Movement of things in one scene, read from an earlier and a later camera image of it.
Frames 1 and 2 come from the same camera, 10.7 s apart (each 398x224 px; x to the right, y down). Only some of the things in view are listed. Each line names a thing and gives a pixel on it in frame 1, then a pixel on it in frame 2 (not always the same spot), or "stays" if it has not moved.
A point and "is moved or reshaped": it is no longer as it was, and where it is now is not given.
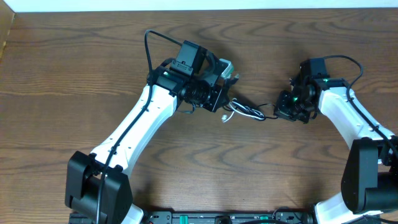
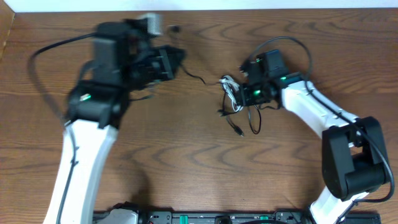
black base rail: (230, 217) stays
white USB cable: (240, 108) is moved or reshaped
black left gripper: (216, 100) -> (168, 63)
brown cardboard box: (6, 17) stays
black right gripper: (282, 109) -> (248, 99)
